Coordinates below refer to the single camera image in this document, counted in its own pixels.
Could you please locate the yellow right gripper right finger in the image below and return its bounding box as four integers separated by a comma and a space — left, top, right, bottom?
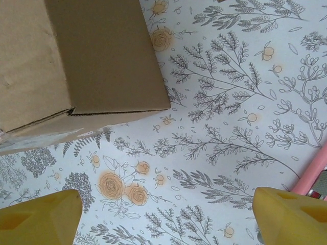
252, 186, 327, 245

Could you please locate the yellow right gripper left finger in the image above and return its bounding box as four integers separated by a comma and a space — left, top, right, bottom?
0, 189, 83, 245

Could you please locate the pink utility knife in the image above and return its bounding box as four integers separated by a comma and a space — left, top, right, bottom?
291, 149, 327, 202

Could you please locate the tall brown cardboard box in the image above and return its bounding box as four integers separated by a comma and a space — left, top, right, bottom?
0, 0, 171, 157

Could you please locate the floral white tablecloth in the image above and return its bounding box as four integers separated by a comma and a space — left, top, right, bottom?
0, 0, 327, 245

